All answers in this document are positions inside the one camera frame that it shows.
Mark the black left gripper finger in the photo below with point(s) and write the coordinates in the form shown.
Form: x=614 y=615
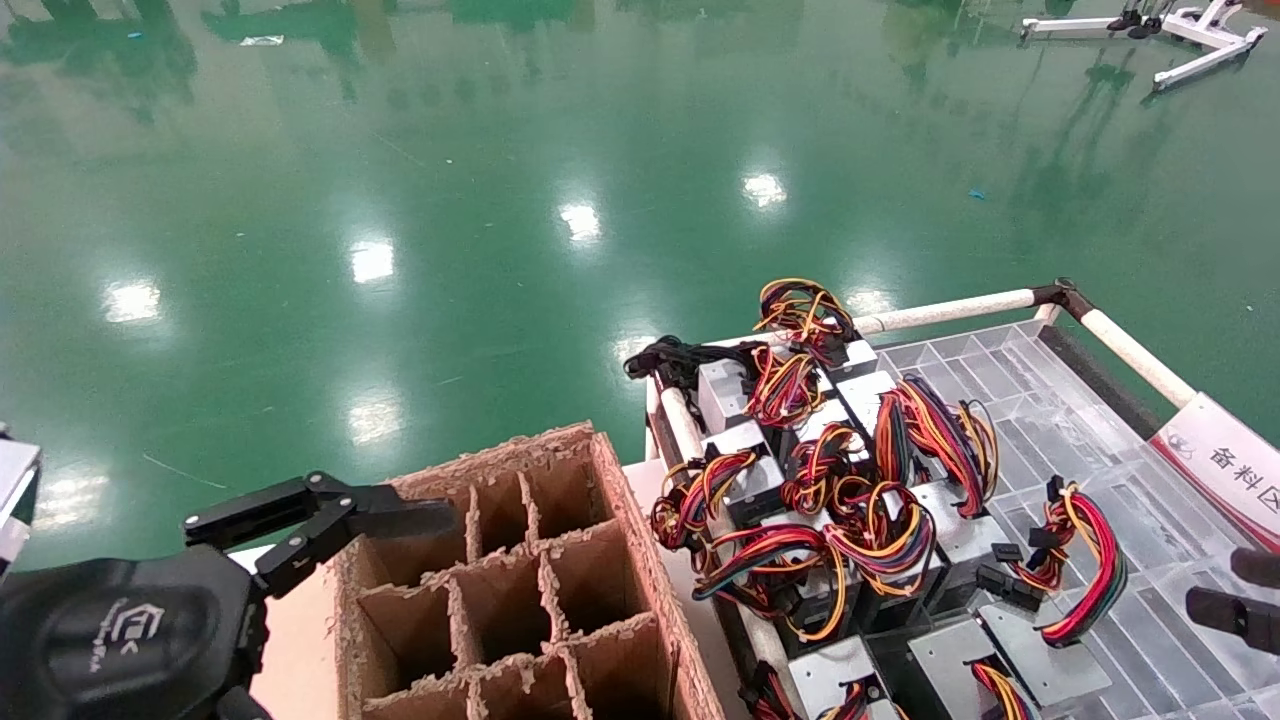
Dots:
x=390 y=512

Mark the clear plastic grid tray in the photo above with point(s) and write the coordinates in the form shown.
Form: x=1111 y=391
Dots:
x=1000 y=370

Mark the white paper scrap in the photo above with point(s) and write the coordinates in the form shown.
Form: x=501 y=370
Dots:
x=262 y=40

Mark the white grey boxy part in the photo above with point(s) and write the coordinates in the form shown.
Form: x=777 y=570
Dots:
x=15 y=490

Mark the white red label sign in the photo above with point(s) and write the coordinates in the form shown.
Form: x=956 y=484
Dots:
x=1220 y=470

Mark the brown cardboard divider box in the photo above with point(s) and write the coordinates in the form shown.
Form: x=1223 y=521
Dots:
x=620 y=520

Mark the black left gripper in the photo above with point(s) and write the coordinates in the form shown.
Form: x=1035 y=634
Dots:
x=120 y=640

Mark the white stand legs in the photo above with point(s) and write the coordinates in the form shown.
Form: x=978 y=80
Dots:
x=1070 y=24

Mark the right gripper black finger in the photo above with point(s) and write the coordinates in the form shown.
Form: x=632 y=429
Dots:
x=1260 y=568
x=1240 y=620

